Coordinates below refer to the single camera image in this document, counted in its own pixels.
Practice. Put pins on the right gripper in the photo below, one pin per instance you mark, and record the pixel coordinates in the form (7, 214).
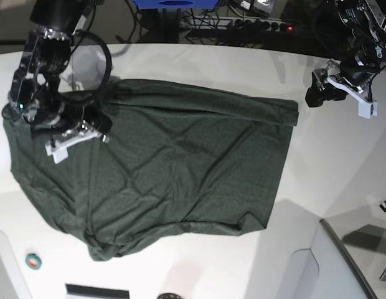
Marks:
(73, 122)

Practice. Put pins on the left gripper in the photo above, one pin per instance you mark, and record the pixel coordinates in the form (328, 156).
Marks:
(354, 74)

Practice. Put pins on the dark green t-shirt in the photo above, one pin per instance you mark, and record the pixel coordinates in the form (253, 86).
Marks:
(180, 159)

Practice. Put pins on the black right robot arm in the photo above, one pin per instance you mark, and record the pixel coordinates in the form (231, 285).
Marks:
(34, 95)

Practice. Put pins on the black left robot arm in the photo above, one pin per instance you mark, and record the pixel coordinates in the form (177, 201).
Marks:
(367, 24)

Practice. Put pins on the grey power strip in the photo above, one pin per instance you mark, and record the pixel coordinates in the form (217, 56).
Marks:
(234, 23)

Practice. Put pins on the black hook on table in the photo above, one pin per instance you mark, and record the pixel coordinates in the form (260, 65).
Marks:
(382, 205)

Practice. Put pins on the blue plastic bin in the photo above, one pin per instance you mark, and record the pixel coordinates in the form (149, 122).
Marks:
(168, 4)

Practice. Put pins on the green red round button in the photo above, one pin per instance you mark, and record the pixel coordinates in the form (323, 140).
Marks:
(33, 261)

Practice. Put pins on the black white label plate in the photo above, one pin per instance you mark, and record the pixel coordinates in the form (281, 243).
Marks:
(80, 291)

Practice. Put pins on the black round knob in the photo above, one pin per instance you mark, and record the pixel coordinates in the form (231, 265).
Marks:
(169, 296)

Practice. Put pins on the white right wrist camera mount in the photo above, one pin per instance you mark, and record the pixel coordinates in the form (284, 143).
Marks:
(58, 148)

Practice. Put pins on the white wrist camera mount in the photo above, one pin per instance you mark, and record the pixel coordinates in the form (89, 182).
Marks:
(58, 148)
(366, 108)

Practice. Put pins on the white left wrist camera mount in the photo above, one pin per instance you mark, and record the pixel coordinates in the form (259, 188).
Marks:
(366, 108)

